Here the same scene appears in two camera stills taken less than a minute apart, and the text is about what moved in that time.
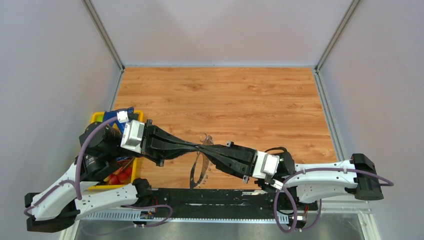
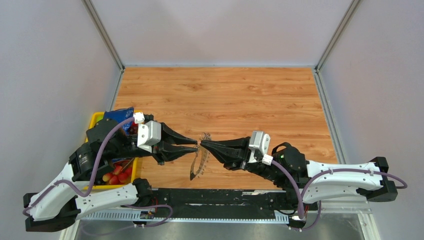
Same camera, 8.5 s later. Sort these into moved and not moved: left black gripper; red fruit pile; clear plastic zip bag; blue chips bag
Moved: clear plastic zip bag
Not moved: blue chips bag; left black gripper; red fruit pile
